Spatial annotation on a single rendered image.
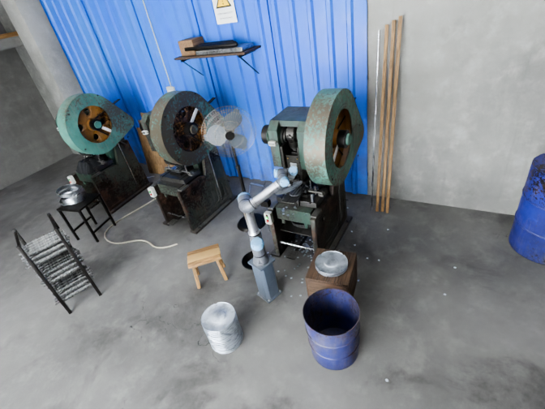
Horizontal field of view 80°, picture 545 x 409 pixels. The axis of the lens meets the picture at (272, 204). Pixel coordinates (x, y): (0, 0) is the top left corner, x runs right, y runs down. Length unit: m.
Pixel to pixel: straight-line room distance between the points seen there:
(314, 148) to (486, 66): 1.88
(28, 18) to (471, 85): 6.44
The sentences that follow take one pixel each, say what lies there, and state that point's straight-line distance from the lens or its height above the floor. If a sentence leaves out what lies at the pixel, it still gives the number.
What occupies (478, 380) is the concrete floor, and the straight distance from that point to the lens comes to 2.99.
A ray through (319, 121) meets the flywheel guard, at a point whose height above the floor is 1.61.
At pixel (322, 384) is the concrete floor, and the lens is 2.82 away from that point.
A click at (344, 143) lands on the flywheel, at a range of 2.86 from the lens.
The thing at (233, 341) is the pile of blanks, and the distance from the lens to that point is 3.00.
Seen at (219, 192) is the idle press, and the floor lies 0.22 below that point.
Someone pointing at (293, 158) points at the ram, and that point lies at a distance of 3.12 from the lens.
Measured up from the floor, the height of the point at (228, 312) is 0.31.
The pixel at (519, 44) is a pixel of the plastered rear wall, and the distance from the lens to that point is 3.75.
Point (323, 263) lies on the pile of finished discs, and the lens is 3.02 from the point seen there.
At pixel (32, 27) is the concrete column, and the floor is 2.58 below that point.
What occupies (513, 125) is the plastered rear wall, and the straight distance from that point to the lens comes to 3.97.
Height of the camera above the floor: 2.52
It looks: 33 degrees down
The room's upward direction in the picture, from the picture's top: 11 degrees counter-clockwise
